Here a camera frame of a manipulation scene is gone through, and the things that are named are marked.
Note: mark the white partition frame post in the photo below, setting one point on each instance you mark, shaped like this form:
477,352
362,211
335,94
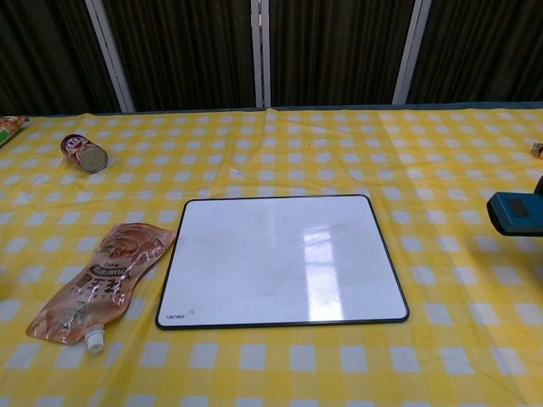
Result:
261,55
411,55
111,59

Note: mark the small orange yellow packet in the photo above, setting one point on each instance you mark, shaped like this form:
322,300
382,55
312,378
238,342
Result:
538,151

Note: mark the dark brown pleated curtain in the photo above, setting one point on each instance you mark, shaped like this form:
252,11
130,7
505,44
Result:
46,55
483,51
186,51
339,51

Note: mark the red drink can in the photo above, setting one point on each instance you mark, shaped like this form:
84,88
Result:
82,152

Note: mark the green orange snack bag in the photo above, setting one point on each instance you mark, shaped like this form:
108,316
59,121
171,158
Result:
10,127

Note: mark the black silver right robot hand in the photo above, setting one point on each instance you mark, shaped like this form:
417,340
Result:
539,184

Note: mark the dark blue eraser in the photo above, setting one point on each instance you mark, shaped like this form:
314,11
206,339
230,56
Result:
515,212

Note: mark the yellow white checked tablecloth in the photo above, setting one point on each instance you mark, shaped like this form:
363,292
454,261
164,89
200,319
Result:
271,369

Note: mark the white drawing board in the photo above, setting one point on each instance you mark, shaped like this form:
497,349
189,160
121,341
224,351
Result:
280,263

